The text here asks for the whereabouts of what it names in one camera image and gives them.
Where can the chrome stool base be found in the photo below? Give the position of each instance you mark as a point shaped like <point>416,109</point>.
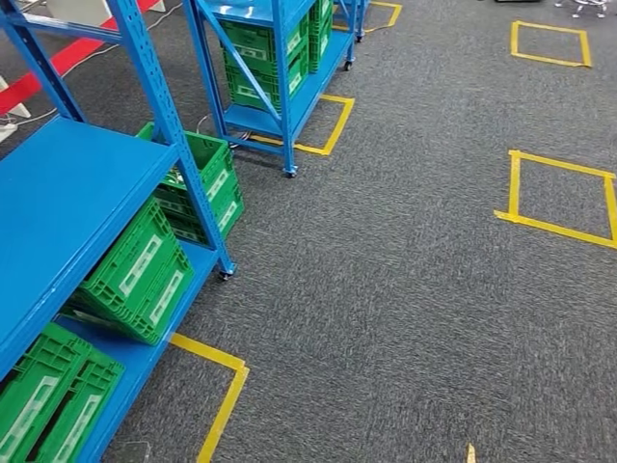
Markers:
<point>581,5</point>

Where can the blue metal shelf rack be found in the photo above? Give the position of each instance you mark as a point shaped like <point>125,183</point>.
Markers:
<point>359,13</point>
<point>318,83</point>
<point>57,192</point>

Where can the red barrier belt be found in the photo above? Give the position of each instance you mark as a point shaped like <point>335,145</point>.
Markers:
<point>72,57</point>

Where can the green plastic crate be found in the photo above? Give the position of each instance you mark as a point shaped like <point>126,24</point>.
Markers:
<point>96,281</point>
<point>29,358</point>
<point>212,153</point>
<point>240,99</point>
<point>236,220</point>
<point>103,383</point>
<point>320,16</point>
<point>320,57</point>
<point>240,35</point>
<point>145,331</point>

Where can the white power strip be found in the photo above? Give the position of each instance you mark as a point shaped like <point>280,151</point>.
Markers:
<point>7,132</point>

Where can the white desk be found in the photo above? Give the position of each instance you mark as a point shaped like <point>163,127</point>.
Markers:
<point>96,9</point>

